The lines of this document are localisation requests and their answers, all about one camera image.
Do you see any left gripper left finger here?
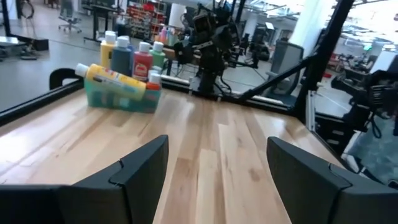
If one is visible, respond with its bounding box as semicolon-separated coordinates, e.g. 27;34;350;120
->
57;134;170;224

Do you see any yellow paint bottle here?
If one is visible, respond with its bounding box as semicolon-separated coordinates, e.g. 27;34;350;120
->
99;30;118;70
74;63;147;101

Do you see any black background desk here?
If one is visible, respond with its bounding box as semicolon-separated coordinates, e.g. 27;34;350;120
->
83;2;126;44

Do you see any black aluminium rig frame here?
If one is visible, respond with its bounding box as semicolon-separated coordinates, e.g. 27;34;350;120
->
0;0;355;127

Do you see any teal plastic bin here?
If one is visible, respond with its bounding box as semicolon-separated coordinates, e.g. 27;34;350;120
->
83;77;163;114

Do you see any dark green paint bottle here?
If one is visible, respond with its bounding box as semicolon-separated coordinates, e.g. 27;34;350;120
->
111;35;133;77

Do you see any black background machine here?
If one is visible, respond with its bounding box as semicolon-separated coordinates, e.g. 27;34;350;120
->
330;55;398;139

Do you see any red storage shelf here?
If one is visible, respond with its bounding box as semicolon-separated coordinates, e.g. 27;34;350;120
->
126;1;166;34

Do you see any black frame handle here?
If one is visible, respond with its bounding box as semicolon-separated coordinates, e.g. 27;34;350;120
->
49;67;85;91

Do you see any pink paint bottle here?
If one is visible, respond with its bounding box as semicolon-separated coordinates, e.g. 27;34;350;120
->
132;41;154;83

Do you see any grey office chair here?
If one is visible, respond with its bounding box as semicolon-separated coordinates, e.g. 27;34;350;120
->
58;0;83;34

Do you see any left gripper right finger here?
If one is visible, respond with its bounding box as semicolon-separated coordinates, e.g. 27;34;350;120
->
266;136;354;224

